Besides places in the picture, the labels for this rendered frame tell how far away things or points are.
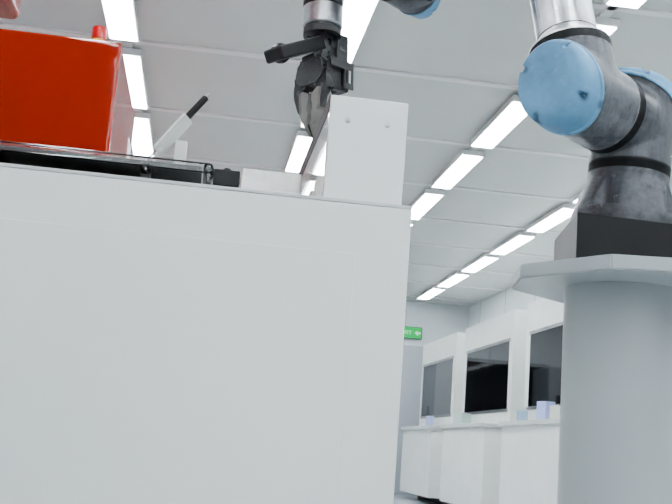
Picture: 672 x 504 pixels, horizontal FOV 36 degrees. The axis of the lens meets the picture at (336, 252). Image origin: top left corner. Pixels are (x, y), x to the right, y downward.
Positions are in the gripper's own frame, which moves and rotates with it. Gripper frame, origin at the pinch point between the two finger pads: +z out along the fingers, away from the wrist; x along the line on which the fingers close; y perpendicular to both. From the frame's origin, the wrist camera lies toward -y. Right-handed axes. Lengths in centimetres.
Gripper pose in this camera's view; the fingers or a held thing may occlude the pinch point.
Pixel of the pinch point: (310, 129)
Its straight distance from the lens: 186.9
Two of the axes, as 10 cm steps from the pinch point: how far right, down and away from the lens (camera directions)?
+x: -6.8, 1.4, 7.2
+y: 7.3, 1.6, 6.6
